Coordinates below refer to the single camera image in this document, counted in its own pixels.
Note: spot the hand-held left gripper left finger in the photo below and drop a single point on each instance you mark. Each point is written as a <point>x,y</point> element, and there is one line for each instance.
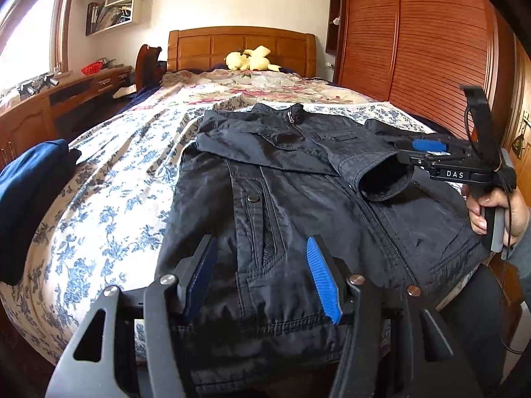
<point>202,275</point>

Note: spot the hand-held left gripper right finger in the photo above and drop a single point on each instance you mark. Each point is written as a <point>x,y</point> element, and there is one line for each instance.
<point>324,282</point>

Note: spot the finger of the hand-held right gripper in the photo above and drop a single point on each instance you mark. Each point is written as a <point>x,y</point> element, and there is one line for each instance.
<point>428,146</point>
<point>410,157</point>

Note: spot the black zip jacket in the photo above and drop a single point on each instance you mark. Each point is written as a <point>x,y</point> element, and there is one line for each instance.
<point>290,199</point>

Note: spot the person's right forearm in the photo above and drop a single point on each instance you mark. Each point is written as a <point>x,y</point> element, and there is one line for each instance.
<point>522,261</point>

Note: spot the person's right hand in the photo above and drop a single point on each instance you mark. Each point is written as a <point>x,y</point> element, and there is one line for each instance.
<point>518,215</point>

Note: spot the wooden slatted wardrobe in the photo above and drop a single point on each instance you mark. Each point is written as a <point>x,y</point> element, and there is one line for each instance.
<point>415,41</point>

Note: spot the blue floral bed sheet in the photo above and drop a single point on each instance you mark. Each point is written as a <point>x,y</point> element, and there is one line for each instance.
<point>124,174</point>

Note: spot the person's leg in black trousers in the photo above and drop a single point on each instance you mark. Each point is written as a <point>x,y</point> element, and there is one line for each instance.
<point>473,323</point>

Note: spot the narrow wooden corner shelf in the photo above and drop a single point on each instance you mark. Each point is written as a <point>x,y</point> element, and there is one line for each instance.
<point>334,4</point>

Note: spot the yellow plush toy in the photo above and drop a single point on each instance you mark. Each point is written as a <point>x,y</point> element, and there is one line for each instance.
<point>249,60</point>

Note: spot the pink floral blanket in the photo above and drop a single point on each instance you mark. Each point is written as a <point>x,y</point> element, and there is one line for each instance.
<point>232,89</point>

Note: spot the navy folded garment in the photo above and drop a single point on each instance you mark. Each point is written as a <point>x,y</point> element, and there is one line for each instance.
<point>29,199</point>

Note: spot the dark wooden chair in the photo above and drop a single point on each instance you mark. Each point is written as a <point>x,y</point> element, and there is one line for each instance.
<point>145,64</point>

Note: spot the wooden headboard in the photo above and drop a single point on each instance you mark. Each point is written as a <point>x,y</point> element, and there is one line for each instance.
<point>199,47</point>

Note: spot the red basket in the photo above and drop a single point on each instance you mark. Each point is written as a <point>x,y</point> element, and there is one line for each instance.
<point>92,68</point>

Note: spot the wooden desk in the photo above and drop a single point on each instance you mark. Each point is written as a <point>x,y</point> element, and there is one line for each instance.
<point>25,120</point>

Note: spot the desk clutter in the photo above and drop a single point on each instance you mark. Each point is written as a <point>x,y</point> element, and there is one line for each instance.
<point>33,85</point>

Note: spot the window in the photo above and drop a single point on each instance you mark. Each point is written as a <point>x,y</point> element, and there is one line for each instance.
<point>29,37</point>

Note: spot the white wall shelf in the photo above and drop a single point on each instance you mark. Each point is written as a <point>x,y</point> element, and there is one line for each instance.
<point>120,4</point>

